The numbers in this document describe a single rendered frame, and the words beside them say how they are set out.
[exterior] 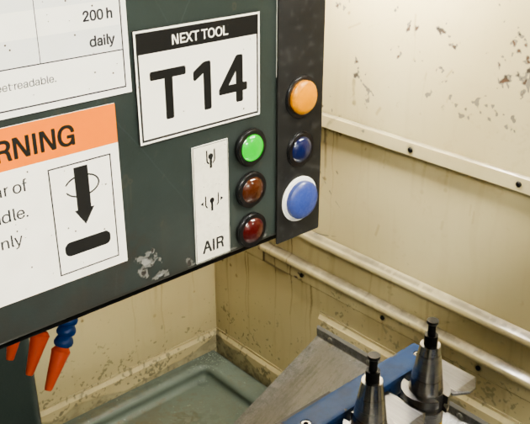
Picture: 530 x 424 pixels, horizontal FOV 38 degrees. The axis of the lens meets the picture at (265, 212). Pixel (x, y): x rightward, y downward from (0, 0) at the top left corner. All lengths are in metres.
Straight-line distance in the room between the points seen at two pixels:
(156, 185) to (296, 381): 1.27
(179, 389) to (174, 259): 1.56
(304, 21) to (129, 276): 0.21
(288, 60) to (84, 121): 0.16
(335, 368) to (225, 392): 0.42
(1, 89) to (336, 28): 1.13
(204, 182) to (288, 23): 0.12
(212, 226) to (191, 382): 1.57
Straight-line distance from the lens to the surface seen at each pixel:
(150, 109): 0.48
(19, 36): 0.43
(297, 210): 0.59
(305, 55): 0.56
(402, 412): 1.02
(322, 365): 1.75
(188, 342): 2.10
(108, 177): 0.48
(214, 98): 0.51
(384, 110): 1.46
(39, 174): 0.46
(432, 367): 1.01
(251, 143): 0.54
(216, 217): 0.54
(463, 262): 1.45
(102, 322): 1.90
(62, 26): 0.45
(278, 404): 1.72
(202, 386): 2.09
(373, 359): 0.91
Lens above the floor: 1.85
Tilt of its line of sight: 25 degrees down
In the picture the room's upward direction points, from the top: straight up
